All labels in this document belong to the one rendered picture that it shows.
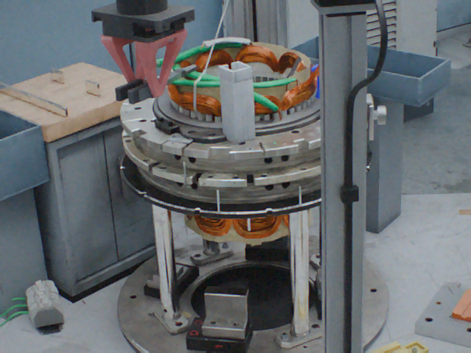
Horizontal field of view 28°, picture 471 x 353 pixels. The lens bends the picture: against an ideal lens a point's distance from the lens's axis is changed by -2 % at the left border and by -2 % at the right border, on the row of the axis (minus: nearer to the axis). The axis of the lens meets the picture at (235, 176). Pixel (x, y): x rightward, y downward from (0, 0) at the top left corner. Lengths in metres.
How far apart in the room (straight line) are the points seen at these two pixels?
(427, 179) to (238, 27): 1.98
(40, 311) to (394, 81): 0.61
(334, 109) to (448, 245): 0.86
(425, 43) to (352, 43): 3.31
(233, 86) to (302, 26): 2.46
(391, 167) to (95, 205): 0.48
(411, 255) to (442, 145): 2.35
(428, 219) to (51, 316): 0.65
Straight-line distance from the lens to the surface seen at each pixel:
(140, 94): 1.05
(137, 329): 1.31
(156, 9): 1.03
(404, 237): 1.55
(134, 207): 1.45
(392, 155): 1.54
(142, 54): 1.03
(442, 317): 1.32
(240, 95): 1.09
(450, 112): 4.17
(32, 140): 1.30
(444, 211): 1.64
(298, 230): 1.17
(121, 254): 1.46
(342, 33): 0.68
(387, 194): 1.55
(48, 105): 1.34
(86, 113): 1.33
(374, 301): 1.35
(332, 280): 0.76
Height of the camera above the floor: 1.54
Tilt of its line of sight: 25 degrees down
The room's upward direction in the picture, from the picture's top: 3 degrees counter-clockwise
